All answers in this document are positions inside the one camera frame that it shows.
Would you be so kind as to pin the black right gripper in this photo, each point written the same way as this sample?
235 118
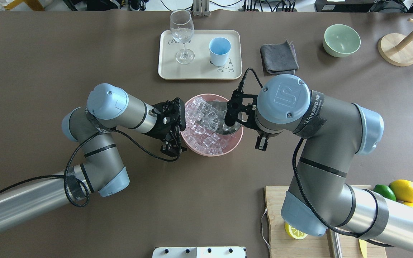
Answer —
261 141

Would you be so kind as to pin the clear wine glass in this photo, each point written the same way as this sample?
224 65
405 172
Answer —
182 30

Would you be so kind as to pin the bamboo cutting board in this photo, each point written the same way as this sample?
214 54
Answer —
283 246

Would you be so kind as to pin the pink bowl of ice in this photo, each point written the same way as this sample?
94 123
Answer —
201 122

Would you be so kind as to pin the cream serving tray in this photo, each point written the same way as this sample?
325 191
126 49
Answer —
201 68

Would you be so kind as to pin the green lime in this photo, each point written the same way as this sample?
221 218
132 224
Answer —
385 191

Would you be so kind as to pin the metal ice scoop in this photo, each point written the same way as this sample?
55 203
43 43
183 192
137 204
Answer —
222 127

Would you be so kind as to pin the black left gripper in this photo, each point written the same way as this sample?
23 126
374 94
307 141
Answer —
159 133

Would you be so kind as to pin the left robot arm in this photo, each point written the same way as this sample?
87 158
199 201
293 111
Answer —
95 165

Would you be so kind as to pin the halved lemon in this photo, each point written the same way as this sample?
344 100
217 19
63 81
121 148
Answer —
294 233

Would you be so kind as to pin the yellow plastic knife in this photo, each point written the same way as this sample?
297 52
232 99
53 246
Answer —
363 248

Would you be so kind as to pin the steel muddler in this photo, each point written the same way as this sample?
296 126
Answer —
334 244

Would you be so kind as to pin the green bowl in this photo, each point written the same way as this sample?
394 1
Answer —
340 40

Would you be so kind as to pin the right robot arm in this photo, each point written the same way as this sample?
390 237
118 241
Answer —
331 132

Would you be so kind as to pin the wooden mug tree stand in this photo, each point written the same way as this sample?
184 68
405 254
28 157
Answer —
397 49

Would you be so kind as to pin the yellow lemon upper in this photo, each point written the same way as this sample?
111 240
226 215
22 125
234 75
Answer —
403 190

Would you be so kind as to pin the grey folded cloth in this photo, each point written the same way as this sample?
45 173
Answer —
279 59

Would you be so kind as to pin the blue cup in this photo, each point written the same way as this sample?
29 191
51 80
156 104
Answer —
219 49

